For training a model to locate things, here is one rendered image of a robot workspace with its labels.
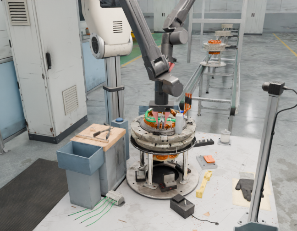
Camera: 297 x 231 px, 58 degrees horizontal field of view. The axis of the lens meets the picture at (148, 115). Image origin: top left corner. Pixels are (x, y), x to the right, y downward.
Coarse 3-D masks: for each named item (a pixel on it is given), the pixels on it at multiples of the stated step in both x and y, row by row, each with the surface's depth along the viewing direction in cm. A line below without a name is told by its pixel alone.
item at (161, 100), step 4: (156, 92) 108; (156, 96) 109; (160, 96) 108; (164, 96) 108; (168, 96) 110; (152, 100) 115; (156, 100) 109; (160, 100) 108; (164, 100) 109; (168, 100) 111; (152, 104) 110; (156, 104) 110; (160, 104) 109; (164, 104) 109; (168, 104) 110; (172, 104) 110; (172, 108) 109
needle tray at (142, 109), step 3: (174, 105) 167; (177, 105) 167; (138, 108) 162; (141, 108) 167; (144, 108) 167; (147, 108) 167; (174, 108) 167; (177, 108) 168; (138, 111) 158; (141, 111) 168; (144, 111) 168; (138, 114) 157; (141, 114) 157
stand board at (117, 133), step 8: (88, 128) 137; (96, 128) 136; (104, 128) 136; (120, 128) 136; (96, 136) 128; (104, 136) 128; (112, 136) 128; (120, 136) 131; (96, 144) 121; (104, 144) 121; (112, 144) 125
